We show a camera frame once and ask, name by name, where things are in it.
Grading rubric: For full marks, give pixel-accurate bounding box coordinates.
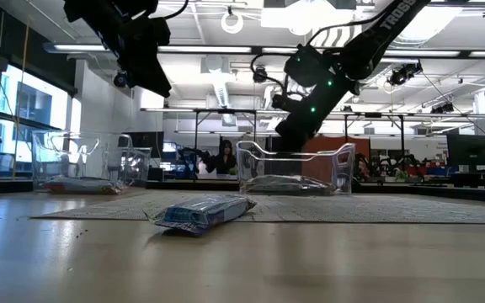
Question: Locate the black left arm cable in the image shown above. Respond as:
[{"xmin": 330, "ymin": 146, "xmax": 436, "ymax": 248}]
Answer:
[{"xmin": 157, "ymin": 0, "xmax": 191, "ymax": 21}]

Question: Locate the black background rig frame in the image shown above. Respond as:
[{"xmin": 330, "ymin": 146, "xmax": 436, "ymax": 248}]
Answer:
[{"xmin": 191, "ymin": 107, "xmax": 408, "ymax": 178}]

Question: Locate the grey woven mat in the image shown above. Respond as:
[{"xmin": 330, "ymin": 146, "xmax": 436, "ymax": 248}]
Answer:
[{"xmin": 27, "ymin": 189, "xmax": 485, "ymax": 226}]

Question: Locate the black wall screen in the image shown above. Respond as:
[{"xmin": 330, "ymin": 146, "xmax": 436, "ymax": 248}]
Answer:
[{"xmin": 135, "ymin": 130, "xmax": 166, "ymax": 159}]

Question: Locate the black overhead light rail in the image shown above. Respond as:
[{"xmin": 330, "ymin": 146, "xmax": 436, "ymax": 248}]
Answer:
[{"xmin": 42, "ymin": 41, "xmax": 485, "ymax": 60}]

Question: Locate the person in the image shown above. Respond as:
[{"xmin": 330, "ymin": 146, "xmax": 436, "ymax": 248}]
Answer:
[
  {"xmin": 202, "ymin": 138, "xmax": 238, "ymax": 176},
  {"xmin": 351, "ymin": 151, "xmax": 374, "ymax": 182}
]

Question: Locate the black ceiling camera cluster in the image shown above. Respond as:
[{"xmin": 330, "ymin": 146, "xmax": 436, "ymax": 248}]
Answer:
[{"xmin": 386, "ymin": 61, "xmax": 424, "ymax": 88}]

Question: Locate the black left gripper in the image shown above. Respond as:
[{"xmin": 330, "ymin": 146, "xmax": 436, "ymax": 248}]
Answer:
[{"xmin": 63, "ymin": 0, "xmax": 173, "ymax": 98}]

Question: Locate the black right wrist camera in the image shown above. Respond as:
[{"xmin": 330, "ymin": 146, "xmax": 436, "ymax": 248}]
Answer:
[{"xmin": 270, "ymin": 93, "xmax": 297, "ymax": 113}]

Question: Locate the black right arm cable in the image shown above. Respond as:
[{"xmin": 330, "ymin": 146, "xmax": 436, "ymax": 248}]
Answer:
[{"xmin": 249, "ymin": 12, "xmax": 385, "ymax": 97}]

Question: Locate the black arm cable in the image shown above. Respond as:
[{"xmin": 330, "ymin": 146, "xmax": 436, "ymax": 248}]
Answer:
[
  {"xmin": 249, "ymin": 12, "xmax": 385, "ymax": 97},
  {"xmin": 157, "ymin": 0, "xmax": 191, "ymax": 21}
]

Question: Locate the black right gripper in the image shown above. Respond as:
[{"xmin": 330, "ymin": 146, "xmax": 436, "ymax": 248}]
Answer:
[{"xmin": 274, "ymin": 82, "xmax": 351, "ymax": 153}]

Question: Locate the black computer monitor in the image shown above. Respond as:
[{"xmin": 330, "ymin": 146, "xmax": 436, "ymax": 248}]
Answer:
[{"xmin": 446, "ymin": 133, "xmax": 485, "ymax": 167}]

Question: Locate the white cable ring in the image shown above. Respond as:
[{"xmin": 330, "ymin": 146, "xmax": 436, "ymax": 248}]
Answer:
[{"xmin": 220, "ymin": 10, "xmax": 245, "ymax": 35}]

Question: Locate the clear plastic bin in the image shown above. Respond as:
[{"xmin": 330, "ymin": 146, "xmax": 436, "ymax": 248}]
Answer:
[
  {"xmin": 234, "ymin": 141, "xmax": 356, "ymax": 196},
  {"xmin": 31, "ymin": 130, "xmax": 153, "ymax": 195}
]

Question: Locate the blue granola bar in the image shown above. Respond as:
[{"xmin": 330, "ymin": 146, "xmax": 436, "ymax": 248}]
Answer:
[{"xmin": 142, "ymin": 193, "xmax": 258, "ymax": 237}]

